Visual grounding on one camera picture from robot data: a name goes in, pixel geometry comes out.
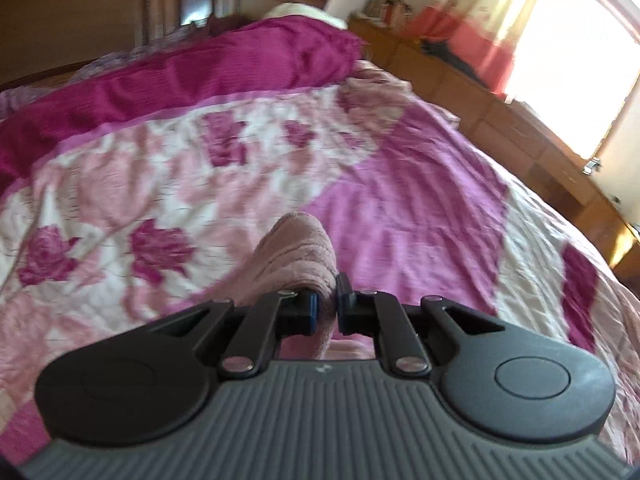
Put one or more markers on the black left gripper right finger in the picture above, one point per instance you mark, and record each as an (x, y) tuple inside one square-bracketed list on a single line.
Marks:
[(355, 309)]

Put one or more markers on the stack of books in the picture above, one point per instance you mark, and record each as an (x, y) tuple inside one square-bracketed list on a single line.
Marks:
[(393, 14)]

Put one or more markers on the dark wooden headboard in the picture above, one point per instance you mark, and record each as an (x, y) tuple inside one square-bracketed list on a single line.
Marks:
[(50, 39)]

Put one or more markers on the pink knitted sweater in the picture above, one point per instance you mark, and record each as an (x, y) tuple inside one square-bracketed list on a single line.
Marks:
[(297, 253)]

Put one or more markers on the floral curtain with red hem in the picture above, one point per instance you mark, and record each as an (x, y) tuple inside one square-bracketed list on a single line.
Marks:
[(482, 34)]

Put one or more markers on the long wooden cabinet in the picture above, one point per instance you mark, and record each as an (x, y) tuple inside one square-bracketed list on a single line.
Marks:
[(515, 139)]

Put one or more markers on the pink floral bed quilt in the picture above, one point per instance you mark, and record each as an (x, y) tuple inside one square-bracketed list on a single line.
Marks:
[(129, 223)]

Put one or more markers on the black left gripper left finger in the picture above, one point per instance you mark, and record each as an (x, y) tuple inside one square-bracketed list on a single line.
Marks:
[(299, 313)]

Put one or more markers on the magenta pillow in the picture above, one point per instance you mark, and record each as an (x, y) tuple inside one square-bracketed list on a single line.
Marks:
[(275, 54)]

